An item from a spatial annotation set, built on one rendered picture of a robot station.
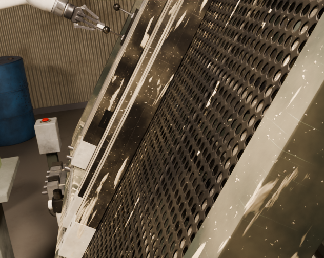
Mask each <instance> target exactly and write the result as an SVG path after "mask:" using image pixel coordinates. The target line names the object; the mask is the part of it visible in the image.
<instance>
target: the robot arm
mask: <svg viewBox="0 0 324 258"><path fill-rule="evenodd" d="M22 5H32V6H34V7H35V8H39V9H41V10H44V11H48V12H51V13H53V14H55V15H58V16H60V17H62V16H64V17H65V18H67V19H69V20H71V21H72V22H73V23H74V28H82V29H87V30H91V31H93V30H94V29H99V30H101V31H102V30H103V27H104V25H105V24H104V23H102V22H100V21H99V17H98V16H97V15H96V14H94V13H93V12H92V11H91V10H89V9H88V8H87V6H86V5H85V4H84V5H83V6H81V7H77V6H75V5H73V4H71V3H69V4H68V0H0V10H3V9H7V8H11V7H16V6H22ZM82 9H84V10H86V11H88V12H89V13H90V14H91V15H93V16H94V17H95V18H96V19H94V18H92V17H89V16H87V15H85V14H84V12H83V10H82ZM83 17H85V18H87V19H89V20H91V21H93V22H95V23H97V25H94V24H92V23H90V22H88V21H86V20H84V19H83ZM77 22H84V23H86V24H88V25H90V26H92V27H93V28H91V27H86V26H82V25H78V24H77Z"/></svg>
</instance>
